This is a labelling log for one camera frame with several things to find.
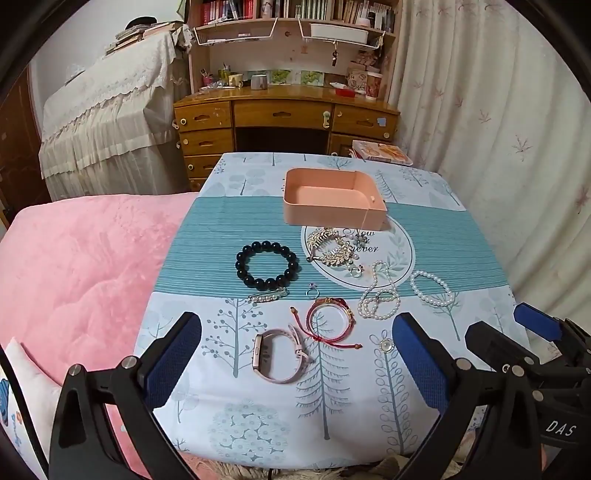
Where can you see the grey cup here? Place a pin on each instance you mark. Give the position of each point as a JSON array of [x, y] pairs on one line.
[[260, 81]]

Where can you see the pearl hair clip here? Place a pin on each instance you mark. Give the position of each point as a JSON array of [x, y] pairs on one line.
[[268, 295]]

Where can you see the small silver earring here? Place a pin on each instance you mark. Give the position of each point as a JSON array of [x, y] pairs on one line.
[[354, 271]]

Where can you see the stack of orange cover books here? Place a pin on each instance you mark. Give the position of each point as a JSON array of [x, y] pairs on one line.
[[385, 152]]

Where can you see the pink plastic tray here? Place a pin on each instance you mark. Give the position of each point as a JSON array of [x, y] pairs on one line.
[[332, 214]]

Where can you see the red and white cup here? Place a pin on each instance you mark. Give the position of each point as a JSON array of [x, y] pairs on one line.
[[374, 85]]

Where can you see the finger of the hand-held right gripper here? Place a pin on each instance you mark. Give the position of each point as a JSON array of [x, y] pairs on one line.
[[494, 344], [533, 318]]

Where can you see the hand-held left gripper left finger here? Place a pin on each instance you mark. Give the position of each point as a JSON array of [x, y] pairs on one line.
[[175, 353]]

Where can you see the row of shelf books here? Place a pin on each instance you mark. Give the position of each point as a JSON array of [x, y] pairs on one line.
[[318, 8]]

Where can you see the pink fleece blanket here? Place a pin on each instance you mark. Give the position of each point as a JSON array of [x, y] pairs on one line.
[[83, 277]]

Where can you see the pink smart band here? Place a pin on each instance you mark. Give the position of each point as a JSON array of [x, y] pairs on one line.
[[257, 353]]

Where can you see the white mug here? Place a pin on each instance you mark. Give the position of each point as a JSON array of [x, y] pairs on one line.
[[234, 80]]

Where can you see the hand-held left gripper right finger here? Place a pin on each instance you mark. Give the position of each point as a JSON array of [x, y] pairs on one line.
[[420, 360]]

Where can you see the green picture card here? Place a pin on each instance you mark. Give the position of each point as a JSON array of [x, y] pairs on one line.
[[280, 77], [314, 77]]

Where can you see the silver flower brooch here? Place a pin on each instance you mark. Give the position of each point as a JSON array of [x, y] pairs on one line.
[[359, 240]]

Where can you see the pile of flat books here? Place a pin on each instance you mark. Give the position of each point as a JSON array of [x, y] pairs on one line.
[[134, 37]]

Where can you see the white lace covered furniture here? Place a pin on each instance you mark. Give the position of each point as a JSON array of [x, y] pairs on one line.
[[111, 106]]

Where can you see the wooden bookshelf hutch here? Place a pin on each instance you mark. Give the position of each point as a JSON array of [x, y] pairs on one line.
[[291, 57]]

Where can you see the white leaf print curtain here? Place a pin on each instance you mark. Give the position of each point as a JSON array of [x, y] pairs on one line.
[[485, 92]]

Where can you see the brown wooden door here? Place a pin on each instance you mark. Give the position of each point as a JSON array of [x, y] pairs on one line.
[[18, 147]]

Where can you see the wooden desk with drawers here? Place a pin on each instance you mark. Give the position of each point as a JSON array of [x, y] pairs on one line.
[[277, 113]]

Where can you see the tree print tablecloth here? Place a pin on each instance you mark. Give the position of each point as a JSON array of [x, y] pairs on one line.
[[221, 230]]

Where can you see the white printed pillow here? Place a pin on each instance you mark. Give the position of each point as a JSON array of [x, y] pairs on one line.
[[32, 392]]

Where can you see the small red box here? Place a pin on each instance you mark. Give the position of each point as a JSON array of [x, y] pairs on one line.
[[344, 92]]

